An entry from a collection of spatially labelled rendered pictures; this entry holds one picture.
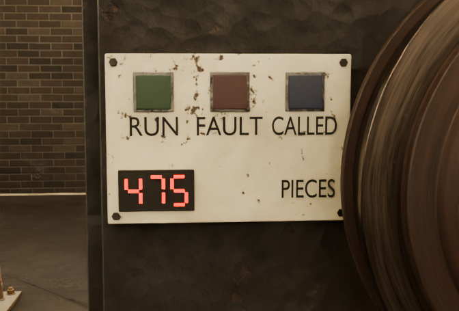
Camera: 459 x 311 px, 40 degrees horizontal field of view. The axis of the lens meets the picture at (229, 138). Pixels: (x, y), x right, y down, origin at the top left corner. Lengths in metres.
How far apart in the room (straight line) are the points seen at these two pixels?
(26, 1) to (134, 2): 6.18
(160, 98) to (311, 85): 0.16
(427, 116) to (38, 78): 6.35
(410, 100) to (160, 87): 0.25
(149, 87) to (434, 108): 0.28
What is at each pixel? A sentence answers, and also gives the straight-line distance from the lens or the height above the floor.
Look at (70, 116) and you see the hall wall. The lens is 6.75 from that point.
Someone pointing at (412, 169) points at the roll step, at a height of 1.14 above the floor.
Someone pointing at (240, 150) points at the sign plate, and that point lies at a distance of 0.67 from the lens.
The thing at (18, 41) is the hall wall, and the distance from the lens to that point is 6.85.
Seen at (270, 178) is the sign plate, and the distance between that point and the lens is 0.68.
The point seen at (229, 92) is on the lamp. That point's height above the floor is 1.20.
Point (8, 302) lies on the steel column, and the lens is 3.66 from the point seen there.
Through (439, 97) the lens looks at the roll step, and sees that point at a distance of 0.56.
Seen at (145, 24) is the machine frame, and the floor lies 1.27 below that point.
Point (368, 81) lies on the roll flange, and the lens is 0.62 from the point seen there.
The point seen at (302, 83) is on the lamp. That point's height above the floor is 1.21.
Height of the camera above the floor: 1.21
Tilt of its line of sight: 5 degrees down
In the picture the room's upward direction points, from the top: straight up
